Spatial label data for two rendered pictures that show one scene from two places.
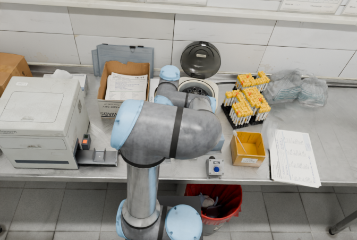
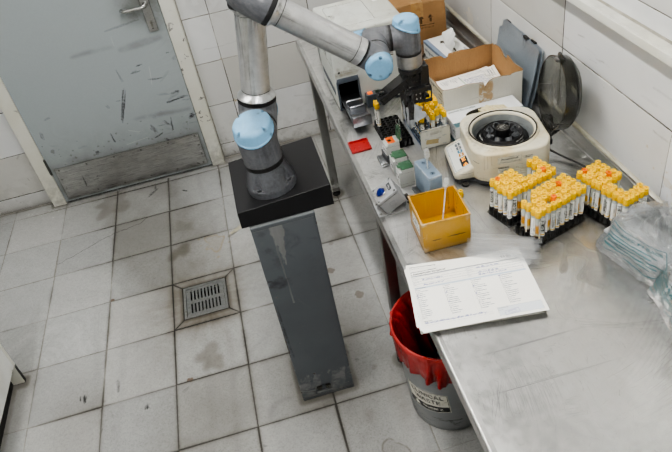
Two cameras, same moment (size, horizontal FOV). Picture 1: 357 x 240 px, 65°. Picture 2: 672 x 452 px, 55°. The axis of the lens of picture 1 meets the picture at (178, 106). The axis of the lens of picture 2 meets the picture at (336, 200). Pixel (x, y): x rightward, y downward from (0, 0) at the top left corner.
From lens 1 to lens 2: 1.74 m
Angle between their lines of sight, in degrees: 63
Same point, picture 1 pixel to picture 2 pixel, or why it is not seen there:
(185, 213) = (259, 118)
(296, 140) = (515, 291)
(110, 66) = (494, 53)
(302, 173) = (437, 303)
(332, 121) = (635, 362)
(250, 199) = not seen: outside the picture
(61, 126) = not seen: hidden behind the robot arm
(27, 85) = (372, 1)
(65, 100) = (365, 22)
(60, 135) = not seen: hidden behind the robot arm
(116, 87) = (470, 79)
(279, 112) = (584, 265)
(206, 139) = not seen: outside the picture
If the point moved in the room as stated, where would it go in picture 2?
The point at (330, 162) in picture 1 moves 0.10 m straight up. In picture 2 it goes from (495, 354) to (495, 324)
